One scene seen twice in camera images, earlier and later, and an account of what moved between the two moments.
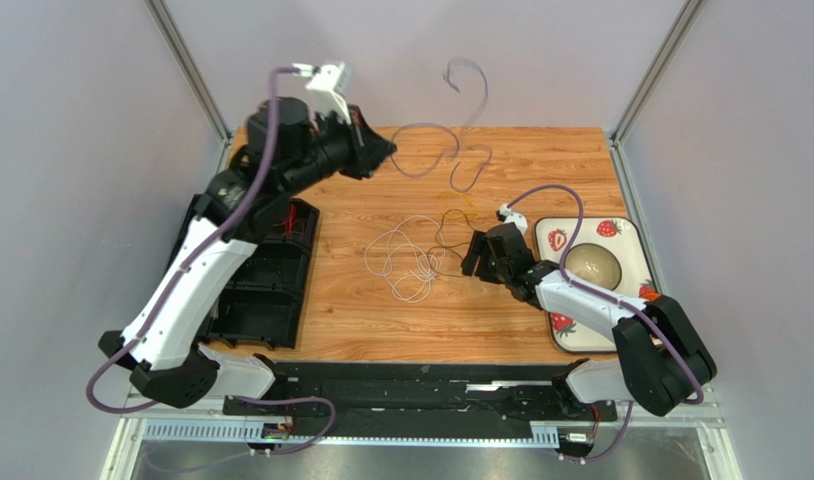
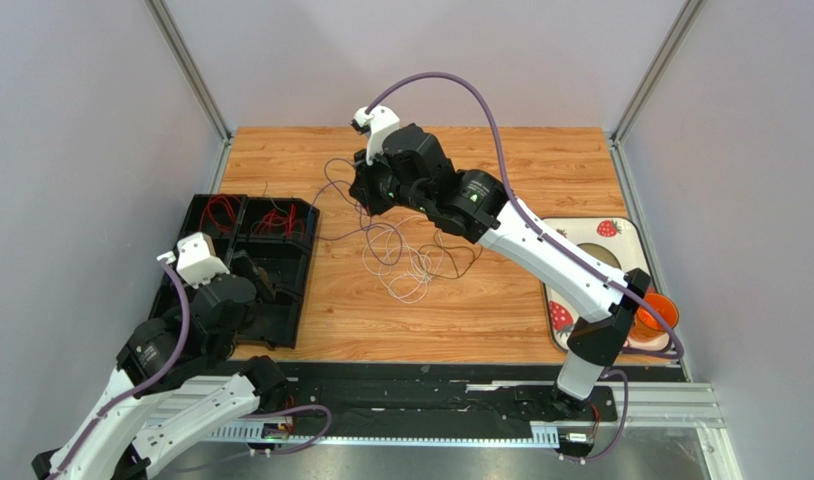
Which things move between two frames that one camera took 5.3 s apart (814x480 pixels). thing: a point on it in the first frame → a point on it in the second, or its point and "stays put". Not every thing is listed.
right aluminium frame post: x=615 y=141 stays put
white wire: x=409 y=256 stays put
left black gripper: x=371 y=149 → x=248 y=264
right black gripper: x=491 y=252 → x=364 y=184
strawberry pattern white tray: x=556 y=236 stays put
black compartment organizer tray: x=263 y=297 stays put
